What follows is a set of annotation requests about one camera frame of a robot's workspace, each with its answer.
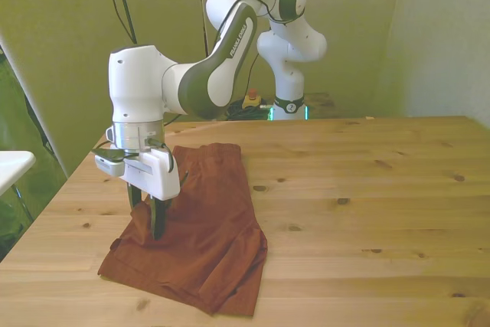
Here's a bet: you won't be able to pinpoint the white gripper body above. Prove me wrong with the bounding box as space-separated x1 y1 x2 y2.
122 149 181 201

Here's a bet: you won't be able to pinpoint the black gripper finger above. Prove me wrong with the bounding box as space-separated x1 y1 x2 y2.
149 194 170 242
126 182 144 214

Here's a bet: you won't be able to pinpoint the rust red shorts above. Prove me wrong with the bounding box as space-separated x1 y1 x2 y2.
97 142 269 318

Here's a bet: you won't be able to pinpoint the yellow emergency stop box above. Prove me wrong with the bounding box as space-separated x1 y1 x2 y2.
241 88 263 111

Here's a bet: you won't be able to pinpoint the white side table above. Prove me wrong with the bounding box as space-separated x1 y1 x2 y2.
0 150 37 223

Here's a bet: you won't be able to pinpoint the thin grey rod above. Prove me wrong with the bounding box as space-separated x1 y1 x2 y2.
195 0 211 58

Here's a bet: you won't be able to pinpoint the black tripod stand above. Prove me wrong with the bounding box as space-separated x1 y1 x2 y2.
97 0 139 45

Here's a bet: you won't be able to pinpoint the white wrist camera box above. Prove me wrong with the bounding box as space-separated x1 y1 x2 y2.
93 149 128 178

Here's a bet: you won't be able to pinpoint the black cable bundle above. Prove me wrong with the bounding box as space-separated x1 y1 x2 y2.
225 98 275 122

